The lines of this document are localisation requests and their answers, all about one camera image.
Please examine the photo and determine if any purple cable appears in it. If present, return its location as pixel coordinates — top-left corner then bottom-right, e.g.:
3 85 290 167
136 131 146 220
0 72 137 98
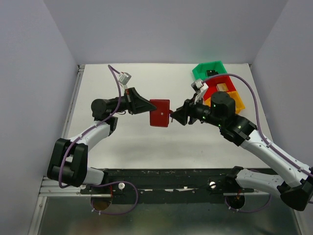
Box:
201 73 313 213
58 64 139 216

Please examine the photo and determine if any aluminium rail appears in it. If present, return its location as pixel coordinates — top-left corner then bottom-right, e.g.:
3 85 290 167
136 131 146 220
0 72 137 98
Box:
38 176 272 199
61 64 86 139

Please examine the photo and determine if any green plastic bin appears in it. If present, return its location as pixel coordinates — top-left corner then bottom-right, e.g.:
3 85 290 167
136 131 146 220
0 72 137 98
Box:
192 61 227 80

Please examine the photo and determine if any red leather card holder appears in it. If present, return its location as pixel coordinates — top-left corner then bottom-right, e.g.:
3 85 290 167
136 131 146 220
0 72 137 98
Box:
150 99 171 127

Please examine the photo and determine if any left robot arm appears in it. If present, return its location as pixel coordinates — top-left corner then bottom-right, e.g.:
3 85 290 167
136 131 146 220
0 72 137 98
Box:
47 88 156 193

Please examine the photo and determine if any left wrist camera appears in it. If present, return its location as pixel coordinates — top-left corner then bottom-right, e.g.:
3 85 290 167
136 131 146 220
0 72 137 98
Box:
118 72 132 86

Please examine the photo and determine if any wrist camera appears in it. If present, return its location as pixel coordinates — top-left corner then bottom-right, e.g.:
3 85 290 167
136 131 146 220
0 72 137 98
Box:
191 79 208 104
118 72 132 86

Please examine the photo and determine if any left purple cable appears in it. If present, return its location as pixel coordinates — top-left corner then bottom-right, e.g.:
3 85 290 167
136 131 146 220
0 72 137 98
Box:
58 64 139 216

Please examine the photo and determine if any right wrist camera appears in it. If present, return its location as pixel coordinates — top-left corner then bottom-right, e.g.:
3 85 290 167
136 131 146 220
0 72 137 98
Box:
191 79 208 104

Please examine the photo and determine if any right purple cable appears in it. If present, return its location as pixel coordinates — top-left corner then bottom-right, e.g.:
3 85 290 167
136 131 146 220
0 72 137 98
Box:
201 73 313 213

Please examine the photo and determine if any tan box in red bin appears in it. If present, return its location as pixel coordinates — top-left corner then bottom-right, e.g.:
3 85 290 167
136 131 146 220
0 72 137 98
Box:
216 83 228 92

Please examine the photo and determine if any red plastic bin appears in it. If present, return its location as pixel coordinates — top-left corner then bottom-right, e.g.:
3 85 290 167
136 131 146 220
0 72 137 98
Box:
203 76 236 100

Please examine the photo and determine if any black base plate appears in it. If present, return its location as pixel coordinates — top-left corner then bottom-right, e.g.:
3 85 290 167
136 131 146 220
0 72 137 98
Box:
80 168 269 205

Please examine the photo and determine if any aluminium front rail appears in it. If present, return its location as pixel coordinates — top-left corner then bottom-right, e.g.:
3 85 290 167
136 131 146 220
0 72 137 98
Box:
38 176 272 199

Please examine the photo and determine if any black item in green bin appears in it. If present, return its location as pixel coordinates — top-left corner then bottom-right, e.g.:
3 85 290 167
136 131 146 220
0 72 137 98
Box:
206 70 219 77

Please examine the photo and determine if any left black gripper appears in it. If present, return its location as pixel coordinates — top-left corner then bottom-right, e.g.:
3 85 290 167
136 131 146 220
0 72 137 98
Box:
109 87 157 114

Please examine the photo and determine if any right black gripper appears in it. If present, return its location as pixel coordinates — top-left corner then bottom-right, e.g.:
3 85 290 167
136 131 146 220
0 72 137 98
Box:
170 92 224 127

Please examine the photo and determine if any aluminium left side rail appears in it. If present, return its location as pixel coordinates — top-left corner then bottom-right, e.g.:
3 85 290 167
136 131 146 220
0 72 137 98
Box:
61 64 86 139

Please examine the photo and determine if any yellow plastic bin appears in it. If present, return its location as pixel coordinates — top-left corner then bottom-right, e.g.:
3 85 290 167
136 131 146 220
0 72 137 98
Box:
204 91 246 115

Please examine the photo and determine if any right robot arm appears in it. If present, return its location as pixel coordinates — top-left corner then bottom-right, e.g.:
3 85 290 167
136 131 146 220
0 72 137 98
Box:
170 92 313 211

